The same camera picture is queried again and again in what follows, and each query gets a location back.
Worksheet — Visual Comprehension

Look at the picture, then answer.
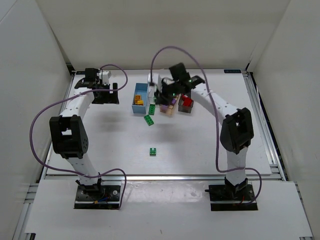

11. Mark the green lego plate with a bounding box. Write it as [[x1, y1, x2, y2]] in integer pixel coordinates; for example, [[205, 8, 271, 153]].
[[148, 104, 156, 116], [143, 114, 154, 126]]

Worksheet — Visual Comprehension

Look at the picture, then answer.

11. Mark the red curved lego brick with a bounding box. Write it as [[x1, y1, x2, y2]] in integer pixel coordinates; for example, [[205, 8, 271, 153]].
[[181, 94, 189, 101]]

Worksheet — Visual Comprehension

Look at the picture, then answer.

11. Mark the red long lego brick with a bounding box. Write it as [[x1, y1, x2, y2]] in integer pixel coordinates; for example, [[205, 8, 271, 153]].
[[182, 98, 193, 107]]

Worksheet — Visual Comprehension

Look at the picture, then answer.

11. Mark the orange transparent lego brick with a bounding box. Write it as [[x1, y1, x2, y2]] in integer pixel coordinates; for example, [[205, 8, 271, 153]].
[[134, 94, 141, 102]]

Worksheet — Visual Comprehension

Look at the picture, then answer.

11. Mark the green lego brick bottom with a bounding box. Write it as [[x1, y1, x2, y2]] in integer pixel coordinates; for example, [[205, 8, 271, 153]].
[[149, 147, 157, 156]]

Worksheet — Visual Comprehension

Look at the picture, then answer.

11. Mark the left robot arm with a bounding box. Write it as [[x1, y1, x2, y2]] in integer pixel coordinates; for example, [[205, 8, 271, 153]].
[[49, 68, 121, 194]]

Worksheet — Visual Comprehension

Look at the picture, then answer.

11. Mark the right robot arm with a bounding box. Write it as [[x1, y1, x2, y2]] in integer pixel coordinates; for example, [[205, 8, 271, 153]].
[[148, 63, 254, 195]]

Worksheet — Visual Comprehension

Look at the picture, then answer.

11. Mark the clear plastic container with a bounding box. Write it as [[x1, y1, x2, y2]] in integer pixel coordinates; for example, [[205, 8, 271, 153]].
[[147, 85, 157, 105]]

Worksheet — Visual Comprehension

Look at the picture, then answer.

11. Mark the amber transparent plastic container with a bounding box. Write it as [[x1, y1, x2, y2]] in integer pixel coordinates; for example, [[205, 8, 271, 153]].
[[159, 95, 180, 116]]

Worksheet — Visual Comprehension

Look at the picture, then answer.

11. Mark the smoky grey plastic container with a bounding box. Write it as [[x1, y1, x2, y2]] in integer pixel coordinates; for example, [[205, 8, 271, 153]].
[[178, 93, 194, 114]]

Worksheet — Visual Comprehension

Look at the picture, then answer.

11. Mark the light blue plastic container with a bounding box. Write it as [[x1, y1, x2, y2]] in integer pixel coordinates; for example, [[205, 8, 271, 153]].
[[131, 83, 149, 115]]

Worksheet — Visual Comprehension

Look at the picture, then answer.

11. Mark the blue label sticker right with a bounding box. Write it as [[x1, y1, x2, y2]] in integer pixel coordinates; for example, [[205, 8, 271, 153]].
[[223, 69, 242, 74]]

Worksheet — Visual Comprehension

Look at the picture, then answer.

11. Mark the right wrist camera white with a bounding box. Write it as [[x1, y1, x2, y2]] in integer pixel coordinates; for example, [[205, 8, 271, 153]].
[[147, 73, 162, 94]]

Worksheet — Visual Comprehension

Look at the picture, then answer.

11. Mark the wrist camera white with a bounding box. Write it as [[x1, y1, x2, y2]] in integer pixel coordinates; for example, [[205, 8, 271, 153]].
[[147, 73, 162, 94], [98, 70, 112, 85]]

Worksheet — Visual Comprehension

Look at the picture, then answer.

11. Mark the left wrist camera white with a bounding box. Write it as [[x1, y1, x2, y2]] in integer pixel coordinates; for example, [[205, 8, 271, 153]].
[[98, 70, 112, 85]]

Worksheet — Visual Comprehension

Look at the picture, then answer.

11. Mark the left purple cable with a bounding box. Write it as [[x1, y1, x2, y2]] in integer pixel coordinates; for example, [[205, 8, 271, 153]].
[[29, 64, 129, 210]]

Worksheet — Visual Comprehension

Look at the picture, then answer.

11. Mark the purple cable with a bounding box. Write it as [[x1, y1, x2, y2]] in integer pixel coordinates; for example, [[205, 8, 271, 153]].
[[29, 64, 129, 210], [149, 46, 263, 205]]

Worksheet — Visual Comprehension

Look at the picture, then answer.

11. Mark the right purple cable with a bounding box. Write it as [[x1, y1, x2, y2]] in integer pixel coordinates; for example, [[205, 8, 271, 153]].
[[149, 46, 263, 205]]

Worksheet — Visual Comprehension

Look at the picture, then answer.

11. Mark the aluminium frame rail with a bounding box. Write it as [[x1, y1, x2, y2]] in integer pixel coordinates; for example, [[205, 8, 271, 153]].
[[43, 172, 285, 181]]

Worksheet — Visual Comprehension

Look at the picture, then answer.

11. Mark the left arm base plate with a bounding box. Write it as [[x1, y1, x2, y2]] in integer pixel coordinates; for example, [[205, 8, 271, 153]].
[[73, 179, 122, 210]]

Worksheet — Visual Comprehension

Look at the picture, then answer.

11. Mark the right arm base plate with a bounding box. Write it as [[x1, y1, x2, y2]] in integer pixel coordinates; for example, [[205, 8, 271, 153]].
[[204, 184, 258, 212]]

